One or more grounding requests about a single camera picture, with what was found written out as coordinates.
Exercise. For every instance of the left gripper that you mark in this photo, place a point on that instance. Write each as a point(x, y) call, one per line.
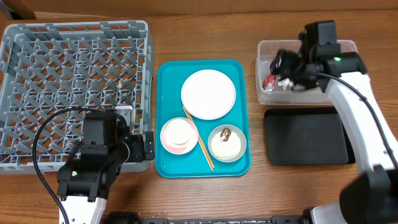
point(148, 145)

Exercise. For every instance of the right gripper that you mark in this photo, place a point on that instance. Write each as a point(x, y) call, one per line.
point(280, 68)

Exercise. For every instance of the white tissue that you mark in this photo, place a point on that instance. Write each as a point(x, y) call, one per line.
point(286, 84)

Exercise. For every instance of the red snack wrapper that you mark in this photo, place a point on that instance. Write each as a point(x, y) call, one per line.
point(269, 82)

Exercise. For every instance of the grey bowl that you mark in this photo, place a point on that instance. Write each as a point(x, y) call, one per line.
point(233, 129)

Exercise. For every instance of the brown food piece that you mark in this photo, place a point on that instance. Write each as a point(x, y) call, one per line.
point(225, 134)

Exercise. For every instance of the white cup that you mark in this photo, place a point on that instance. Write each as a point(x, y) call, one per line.
point(178, 131)

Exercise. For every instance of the white rice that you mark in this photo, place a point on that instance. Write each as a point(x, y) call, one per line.
point(226, 150)

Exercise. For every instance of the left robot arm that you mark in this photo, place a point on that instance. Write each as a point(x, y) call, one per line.
point(83, 187)

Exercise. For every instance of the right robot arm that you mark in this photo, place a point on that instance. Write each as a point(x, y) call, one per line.
point(372, 197)

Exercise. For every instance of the clear plastic bin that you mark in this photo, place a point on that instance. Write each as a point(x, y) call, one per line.
point(266, 52)

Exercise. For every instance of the wooden chopstick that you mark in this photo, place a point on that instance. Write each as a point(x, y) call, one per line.
point(203, 146)
point(202, 149)

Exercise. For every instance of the teal plastic tray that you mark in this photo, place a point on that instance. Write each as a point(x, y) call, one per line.
point(170, 79)

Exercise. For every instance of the black tray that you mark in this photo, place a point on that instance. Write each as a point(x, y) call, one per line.
point(306, 137)

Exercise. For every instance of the large white plate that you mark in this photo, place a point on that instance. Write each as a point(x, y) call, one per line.
point(208, 94)

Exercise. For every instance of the grey dish rack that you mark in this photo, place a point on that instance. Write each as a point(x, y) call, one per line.
point(51, 73)

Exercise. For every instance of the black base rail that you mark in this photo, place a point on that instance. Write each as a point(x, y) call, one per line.
point(133, 218)

